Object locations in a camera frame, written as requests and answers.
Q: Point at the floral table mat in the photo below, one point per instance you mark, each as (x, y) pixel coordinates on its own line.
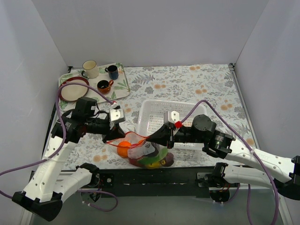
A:
(187, 84)

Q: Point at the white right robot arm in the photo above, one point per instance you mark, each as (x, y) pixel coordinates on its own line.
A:
(258, 167)

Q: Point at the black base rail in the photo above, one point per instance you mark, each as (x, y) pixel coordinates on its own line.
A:
(166, 181)

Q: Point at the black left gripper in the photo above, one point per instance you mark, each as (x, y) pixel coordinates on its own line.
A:
(110, 131)

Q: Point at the fake green cucumber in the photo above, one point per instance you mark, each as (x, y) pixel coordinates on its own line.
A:
(146, 160)

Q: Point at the fake watermelon slice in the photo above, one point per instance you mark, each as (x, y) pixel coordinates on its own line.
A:
(135, 151)

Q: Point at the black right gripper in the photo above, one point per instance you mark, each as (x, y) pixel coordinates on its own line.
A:
(170, 135)

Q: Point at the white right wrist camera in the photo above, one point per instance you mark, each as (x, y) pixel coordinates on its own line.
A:
(172, 120)

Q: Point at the leaf print serving tray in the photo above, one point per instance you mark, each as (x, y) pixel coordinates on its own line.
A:
(119, 89)

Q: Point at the dark blue mug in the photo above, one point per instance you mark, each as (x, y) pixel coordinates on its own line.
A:
(112, 71)

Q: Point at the fake yellow lemon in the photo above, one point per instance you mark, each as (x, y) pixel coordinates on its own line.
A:
(153, 165)

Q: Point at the red rimmed cream plate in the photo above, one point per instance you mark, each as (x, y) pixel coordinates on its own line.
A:
(71, 93)

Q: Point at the orange brown ceramic mug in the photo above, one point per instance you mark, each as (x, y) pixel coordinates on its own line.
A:
(104, 86)

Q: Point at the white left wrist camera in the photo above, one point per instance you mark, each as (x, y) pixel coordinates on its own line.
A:
(116, 114)

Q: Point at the clear zip top bag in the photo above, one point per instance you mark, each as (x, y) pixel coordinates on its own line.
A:
(133, 138)

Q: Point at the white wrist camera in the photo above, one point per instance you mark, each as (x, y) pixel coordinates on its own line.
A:
(172, 120)
(116, 114)

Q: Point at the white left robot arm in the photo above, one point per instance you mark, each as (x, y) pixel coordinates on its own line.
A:
(43, 196)

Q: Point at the cream enamel mug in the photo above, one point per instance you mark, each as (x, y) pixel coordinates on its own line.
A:
(90, 69)

